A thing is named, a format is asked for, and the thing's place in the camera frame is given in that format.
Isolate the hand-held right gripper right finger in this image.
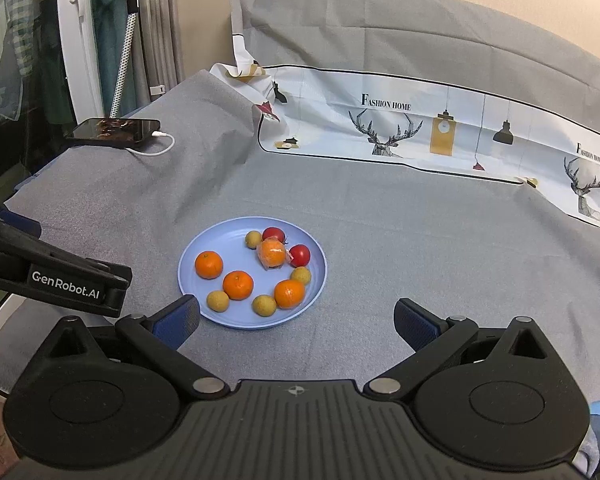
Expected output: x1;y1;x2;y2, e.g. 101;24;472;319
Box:
362;297;556;401

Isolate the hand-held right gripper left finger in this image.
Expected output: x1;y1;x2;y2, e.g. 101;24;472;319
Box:
42;294;231;401

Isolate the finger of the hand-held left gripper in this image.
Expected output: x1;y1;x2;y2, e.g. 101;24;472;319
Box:
92;262;134;319
0;204;43;261

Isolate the small mandarin orange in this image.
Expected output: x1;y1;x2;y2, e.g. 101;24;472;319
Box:
195;251;224;279
223;270;255;301
274;279;307;309

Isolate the blue round plate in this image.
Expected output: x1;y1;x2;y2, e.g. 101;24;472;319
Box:
178;216;327;330

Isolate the plastic-wrapped mandarin orange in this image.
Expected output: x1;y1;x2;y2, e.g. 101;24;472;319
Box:
256;239;293;272

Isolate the black smartphone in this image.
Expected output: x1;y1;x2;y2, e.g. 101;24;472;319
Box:
63;117;162;150

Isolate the teal hanging cloth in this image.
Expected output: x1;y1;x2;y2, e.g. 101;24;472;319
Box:
86;0;131;117

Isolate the plaid hanging shirt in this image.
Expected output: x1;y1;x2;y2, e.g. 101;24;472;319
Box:
0;0;43;121

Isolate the grey fleece cloth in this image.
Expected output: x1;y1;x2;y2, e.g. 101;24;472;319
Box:
575;412;600;480

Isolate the white deer-print cloth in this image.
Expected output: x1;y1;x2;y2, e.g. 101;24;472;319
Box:
209;0;600;238

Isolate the grey curtain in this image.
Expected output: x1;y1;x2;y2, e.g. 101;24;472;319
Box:
132;0;187;111

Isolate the white charging cable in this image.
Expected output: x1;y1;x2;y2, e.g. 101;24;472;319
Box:
129;131;176;157

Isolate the white frame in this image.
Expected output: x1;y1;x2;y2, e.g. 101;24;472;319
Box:
54;0;106;122

